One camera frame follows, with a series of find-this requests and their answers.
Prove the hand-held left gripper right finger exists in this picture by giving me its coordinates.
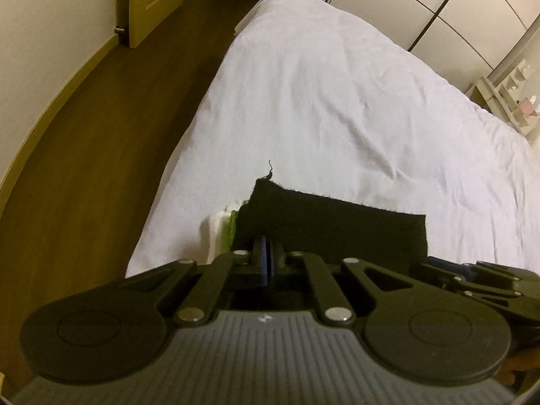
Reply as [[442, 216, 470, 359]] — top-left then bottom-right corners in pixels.
[[269, 237, 432, 327]]

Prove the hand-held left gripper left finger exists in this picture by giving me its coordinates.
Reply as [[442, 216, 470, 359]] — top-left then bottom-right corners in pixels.
[[126, 235, 268, 327]]

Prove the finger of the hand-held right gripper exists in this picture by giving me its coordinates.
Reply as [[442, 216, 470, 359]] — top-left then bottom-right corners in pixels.
[[469, 260, 540, 284], [420, 261, 524, 309]]

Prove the white and green garment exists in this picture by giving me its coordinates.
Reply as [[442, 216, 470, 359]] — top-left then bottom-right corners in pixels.
[[204, 204, 244, 263]]

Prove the black garment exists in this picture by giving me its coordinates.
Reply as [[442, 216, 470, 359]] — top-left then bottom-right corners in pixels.
[[230, 159, 430, 276]]

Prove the person's right hand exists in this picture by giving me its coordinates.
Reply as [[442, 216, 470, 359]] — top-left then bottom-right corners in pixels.
[[499, 347, 539, 387]]

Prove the pink container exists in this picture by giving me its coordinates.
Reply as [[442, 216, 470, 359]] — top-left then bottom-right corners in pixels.
[[518, 98, 539, 119]]

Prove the cream shelf unit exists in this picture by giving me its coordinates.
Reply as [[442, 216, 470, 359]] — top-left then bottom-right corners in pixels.
[[463, 56, 540, 136]]

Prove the bed with white sheet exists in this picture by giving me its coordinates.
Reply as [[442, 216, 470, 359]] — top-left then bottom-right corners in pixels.
[[124, 0, 540, 280]]

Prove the cream wardrobe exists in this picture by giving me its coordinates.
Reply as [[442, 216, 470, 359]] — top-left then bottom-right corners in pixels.
[[292, 0, 540, 90]]

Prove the wooden door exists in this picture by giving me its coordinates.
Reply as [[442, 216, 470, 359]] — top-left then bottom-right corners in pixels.
[[128, 0, 189, 50]]

